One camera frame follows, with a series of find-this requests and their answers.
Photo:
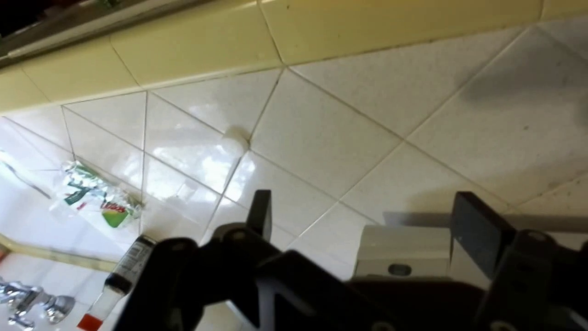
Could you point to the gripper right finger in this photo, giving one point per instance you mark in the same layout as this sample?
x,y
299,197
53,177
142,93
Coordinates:
x,y
482,234

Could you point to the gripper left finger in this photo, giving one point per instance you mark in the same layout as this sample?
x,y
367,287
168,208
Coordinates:
x,y
239,248

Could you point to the white plastic block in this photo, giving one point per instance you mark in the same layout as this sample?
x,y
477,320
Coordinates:
x,y
404,248

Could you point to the small white cap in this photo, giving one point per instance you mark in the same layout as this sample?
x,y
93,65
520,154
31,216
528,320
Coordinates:
x,y
235,141

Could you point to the black white tube red cap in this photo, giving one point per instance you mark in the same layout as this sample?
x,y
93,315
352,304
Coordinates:
x,y
126,266

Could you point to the crumpled clear printed plastic wrapper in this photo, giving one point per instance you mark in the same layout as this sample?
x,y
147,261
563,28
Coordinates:
x,y
98,200

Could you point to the chrome tap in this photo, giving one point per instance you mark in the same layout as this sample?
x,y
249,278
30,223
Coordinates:
x,y
32,301

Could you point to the window frame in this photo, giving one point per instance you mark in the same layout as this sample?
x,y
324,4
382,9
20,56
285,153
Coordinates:
x,y
69,25

